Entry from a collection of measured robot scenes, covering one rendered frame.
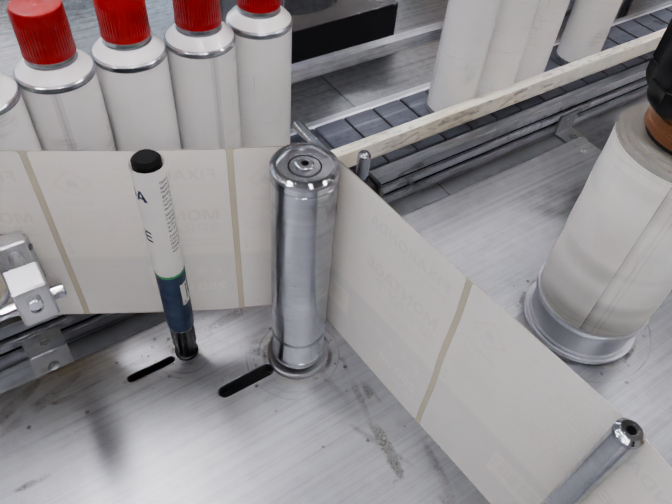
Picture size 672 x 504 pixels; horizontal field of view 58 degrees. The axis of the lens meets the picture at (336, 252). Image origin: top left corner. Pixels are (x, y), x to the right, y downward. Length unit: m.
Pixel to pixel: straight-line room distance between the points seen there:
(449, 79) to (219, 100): 0.28
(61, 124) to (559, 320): 0.38
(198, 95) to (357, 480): 0.30
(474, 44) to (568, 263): 0.28
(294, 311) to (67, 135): 0.20
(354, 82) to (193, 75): 0.39
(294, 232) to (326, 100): 0.47
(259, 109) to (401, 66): 0.39
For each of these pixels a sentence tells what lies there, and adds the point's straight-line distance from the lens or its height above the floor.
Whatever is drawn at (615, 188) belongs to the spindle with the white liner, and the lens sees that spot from 0.41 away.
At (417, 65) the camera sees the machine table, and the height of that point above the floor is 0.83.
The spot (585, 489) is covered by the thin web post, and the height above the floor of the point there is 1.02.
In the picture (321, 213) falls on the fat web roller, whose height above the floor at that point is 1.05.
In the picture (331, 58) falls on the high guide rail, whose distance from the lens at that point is 0.62.
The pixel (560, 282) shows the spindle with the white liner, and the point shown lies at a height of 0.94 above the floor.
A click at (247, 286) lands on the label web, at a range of 0.42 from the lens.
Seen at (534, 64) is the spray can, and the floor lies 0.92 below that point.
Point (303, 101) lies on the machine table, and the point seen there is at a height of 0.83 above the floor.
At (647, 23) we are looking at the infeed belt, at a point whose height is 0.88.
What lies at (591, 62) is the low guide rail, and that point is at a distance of 0.80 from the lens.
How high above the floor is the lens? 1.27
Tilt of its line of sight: 48 degrees down
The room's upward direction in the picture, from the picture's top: 6 degrees clockwise
